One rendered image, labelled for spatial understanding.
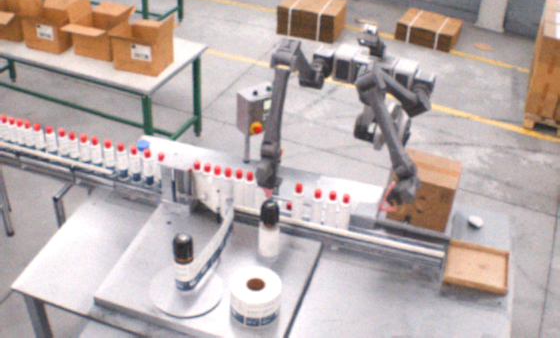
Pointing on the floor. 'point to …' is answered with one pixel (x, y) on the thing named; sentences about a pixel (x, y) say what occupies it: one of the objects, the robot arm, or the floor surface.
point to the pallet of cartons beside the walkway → (545, 72)
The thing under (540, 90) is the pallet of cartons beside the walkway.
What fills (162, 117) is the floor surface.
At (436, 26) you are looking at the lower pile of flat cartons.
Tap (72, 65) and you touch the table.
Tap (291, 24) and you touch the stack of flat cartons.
